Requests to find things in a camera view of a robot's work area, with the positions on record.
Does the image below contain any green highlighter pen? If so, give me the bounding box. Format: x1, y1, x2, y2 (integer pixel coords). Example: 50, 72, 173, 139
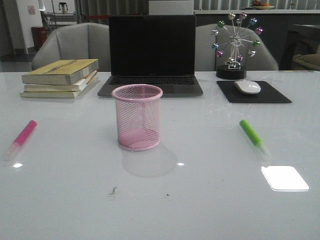
239, 119, 271, 162

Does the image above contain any pink highlighter pen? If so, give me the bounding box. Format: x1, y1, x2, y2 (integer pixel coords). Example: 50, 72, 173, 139
4, 120, 37, 162

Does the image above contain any pink mesh pen holder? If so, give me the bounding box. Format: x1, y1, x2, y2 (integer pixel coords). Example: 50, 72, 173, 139
111, 84, 163, 151

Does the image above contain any dark grey laptop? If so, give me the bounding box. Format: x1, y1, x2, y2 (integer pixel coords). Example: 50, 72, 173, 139
97, 15, 203, 97

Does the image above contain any ferris wheel desk toy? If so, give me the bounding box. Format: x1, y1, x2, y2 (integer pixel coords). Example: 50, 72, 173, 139
211, 12, 262, 80

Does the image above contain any middle cream book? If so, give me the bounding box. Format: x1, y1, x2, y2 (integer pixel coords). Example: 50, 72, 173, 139
24, 70, 98, 92

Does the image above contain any right grey armchair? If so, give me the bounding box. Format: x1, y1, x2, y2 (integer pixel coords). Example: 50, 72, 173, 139
195, 23, 279, 71

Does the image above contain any grey armchair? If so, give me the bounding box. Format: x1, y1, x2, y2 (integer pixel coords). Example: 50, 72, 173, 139
195, 23, 279, 71
31, 22, 111, 72

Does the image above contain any white computer mouse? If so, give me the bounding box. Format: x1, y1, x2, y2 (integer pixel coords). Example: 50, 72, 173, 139
234, 80, 261, 95

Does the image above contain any bottom yellow book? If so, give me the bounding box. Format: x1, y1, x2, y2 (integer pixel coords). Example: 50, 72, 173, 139
20, 74, 96, 99

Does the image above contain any yellow book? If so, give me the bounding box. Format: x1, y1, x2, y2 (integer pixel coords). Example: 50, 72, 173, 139
20, 74, 96, 99
21, 59, 99, 85

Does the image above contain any left grey armchair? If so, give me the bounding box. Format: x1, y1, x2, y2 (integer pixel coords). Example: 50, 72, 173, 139
31, 22, 111, 72

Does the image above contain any top yellow book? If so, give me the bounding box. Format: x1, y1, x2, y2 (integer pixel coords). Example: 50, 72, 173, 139
21, 59, 99, 85

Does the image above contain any black mouse pad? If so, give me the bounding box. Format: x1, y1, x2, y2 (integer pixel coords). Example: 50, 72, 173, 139
216, 80, 292, 104

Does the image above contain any white box behind laptop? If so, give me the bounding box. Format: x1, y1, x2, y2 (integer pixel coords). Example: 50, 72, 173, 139
148, 0, 194, 15

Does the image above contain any red trash bin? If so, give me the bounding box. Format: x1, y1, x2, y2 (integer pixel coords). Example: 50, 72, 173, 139
31, 26, 47, 51

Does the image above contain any fruit bowl on counter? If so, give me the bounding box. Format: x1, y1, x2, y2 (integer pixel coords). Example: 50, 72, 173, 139
251, 0, 274, 10

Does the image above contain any olive cushion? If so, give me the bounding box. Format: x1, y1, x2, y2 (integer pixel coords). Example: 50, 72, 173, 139
292, 53, 320, 71

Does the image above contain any dark side table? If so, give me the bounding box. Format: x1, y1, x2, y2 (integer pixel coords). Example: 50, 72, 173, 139
279, 24, 320, 70

